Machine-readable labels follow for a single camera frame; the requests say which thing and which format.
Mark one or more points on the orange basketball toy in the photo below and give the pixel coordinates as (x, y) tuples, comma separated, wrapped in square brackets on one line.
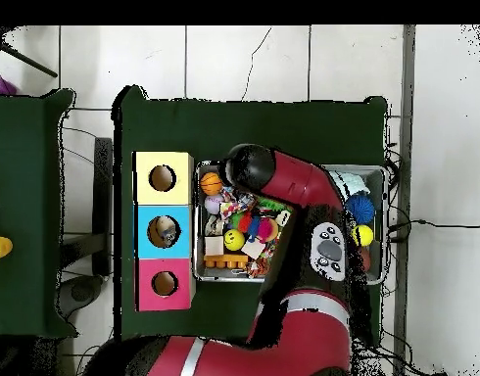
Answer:
[(211, 183)]

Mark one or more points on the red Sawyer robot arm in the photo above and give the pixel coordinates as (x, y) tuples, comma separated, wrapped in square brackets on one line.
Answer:
[(302, 180)]

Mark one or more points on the silver mesh bin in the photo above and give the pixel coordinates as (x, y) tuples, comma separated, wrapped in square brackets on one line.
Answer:
[(220, 276)]

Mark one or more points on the wooden box with three holes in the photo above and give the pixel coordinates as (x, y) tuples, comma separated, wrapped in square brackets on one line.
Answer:
[(146, 196)]

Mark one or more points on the yellow smiley face ball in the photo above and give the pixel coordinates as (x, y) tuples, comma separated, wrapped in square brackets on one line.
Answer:
[(234, 239)]

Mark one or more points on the orange tiger plush toy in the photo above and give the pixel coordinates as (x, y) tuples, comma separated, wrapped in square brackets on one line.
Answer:
[(256, 269)]

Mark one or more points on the mint green cloth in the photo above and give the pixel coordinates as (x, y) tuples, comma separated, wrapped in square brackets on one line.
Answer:
[(355, 184)]

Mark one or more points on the blue spiky ball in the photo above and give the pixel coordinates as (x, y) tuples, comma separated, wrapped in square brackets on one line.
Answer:
[(361, 208)]

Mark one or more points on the plain yellow ball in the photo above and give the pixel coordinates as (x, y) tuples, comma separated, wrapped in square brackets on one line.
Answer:
[(364, 235)]

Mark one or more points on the black flat panel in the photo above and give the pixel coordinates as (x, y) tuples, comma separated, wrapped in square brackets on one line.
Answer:
[(103, 196)]

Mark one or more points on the gray round base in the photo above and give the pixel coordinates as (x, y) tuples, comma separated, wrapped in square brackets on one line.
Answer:
[(81, 291)]

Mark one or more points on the yellow cup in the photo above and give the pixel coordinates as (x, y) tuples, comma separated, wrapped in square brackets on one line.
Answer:
[(5, 246)]

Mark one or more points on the black rod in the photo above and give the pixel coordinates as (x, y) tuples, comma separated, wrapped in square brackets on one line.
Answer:
[(32, 62)]

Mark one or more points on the purple object on floor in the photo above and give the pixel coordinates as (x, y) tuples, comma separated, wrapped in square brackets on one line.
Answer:
[(3, 86)]

